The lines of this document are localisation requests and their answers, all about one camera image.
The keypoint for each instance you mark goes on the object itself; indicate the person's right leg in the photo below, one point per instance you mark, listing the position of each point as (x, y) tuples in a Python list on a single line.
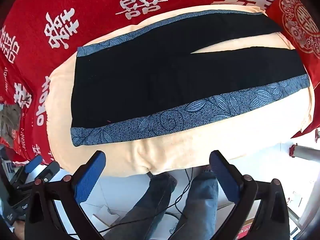
[(200, 205)]

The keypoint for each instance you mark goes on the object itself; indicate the person's left leg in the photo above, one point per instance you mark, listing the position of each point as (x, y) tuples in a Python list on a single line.
[(147, 205)]

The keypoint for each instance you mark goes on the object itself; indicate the red cardboard box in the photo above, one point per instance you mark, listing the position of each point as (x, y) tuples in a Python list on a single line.
[(243, 230)]

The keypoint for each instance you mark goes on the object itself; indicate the red ornament pillow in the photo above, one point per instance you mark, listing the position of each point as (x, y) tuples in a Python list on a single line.
[(287, 42)]

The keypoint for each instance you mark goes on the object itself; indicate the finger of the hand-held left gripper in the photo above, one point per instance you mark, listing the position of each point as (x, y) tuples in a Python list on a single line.
[(33, 165), (51, 169)]

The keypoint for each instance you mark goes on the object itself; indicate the black pants with blue trim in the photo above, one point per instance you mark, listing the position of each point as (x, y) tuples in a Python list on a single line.
[(162, 80)]

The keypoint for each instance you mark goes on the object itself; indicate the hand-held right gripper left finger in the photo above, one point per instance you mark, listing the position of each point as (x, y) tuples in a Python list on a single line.
[(90, 177)]

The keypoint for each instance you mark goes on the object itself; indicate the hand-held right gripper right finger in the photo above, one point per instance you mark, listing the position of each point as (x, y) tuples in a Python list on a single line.
[(225, 177)]

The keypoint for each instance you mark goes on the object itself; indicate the red clamp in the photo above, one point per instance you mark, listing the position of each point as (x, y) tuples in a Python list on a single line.
[(317, 135)]

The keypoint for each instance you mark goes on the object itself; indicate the grey patterned cloth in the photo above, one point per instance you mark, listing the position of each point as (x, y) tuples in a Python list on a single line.
[(175, 155)]

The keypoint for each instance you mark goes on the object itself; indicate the red-capped metal pole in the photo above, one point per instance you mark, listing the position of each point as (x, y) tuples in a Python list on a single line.
[(305, 152)]

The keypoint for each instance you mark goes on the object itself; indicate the white cardboard piece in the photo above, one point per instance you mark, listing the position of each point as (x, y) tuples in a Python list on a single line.
[(105, 212)]

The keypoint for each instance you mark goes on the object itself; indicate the person's leg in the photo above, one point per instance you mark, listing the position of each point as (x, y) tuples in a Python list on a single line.
[(147, 205), (200, 205)]

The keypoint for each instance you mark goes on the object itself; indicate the red printed blanket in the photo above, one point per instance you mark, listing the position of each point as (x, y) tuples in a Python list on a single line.
[(100, 17)]

